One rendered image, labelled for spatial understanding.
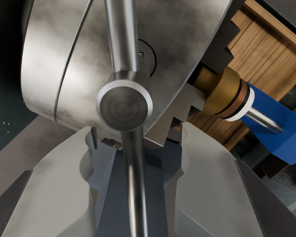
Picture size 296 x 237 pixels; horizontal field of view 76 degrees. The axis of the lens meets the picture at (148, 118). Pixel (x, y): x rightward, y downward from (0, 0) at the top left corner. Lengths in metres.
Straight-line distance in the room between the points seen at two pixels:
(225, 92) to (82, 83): 0.21
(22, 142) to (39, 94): 1.84
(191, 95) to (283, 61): 0.38
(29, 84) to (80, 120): 0.05
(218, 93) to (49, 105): 0.23
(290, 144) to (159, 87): 0.32
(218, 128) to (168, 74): 0.49
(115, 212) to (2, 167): 1.86
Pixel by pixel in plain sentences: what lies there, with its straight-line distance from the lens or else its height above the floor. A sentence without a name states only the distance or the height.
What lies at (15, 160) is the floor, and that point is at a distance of 2.22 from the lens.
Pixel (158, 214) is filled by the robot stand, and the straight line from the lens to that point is 0.65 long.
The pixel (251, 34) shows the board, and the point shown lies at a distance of 0.56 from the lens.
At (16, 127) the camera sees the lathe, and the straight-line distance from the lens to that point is 0.38.
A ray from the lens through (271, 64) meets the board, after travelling 0.61.
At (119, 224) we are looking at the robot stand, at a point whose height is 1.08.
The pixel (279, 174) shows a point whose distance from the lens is 0.63.
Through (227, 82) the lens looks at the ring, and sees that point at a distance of 0.31.
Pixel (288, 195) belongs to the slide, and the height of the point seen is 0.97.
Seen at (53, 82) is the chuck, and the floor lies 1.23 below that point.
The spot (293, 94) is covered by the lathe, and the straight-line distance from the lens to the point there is 0.71.
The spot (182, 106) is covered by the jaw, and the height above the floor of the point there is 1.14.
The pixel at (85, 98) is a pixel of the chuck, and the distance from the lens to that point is 0.18.
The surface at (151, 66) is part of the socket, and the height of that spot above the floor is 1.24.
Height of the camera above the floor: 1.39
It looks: 61 degrees down
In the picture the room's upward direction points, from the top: 179 degrees clockwise
